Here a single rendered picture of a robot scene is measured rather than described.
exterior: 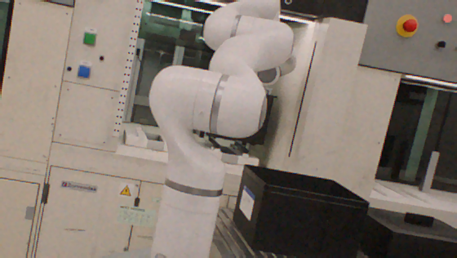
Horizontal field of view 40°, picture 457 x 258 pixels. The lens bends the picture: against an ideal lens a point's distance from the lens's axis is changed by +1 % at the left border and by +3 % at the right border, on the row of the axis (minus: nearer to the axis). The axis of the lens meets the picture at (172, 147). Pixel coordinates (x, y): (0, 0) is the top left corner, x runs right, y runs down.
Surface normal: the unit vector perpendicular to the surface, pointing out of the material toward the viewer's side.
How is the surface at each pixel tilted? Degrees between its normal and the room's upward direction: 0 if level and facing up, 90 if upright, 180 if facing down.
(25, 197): 90
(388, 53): 90
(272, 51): 97
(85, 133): 90
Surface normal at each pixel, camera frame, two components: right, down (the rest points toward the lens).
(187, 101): -0.26, 0.20
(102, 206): 0.11, 0.17
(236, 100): -0.09, -0.17
